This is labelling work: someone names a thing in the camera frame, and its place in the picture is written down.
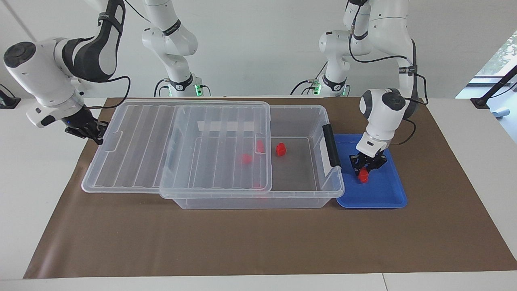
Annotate clear plastic storage box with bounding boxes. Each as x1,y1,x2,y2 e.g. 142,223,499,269
160,104,345,210

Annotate black angled stand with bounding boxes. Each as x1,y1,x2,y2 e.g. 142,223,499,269
471,65,517,110

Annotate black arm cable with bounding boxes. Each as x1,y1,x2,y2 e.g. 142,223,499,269
348,0,429,145
83,76,132,110

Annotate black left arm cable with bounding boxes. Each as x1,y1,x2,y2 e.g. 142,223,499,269
348,0,429,145

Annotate black base cable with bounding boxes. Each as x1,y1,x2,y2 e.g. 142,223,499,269
153,78,171,98
290,73,327,96

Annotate blue plastic tray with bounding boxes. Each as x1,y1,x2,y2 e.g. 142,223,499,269
334,134,408,209

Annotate clear ribbed box lid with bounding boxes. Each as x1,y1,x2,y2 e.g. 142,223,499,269
81,99,272,198

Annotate brown table mat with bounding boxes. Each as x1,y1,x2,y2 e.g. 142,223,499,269
23,97,517,279

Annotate black box latch handle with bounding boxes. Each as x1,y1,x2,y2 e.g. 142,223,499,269
322,124,342,168

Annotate black table clamp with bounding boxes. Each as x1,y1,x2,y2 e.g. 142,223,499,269
0,84,21,110

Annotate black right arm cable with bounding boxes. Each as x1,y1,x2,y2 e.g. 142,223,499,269
83,76,132,110

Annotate window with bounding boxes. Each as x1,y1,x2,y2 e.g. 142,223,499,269
477,30,517,77

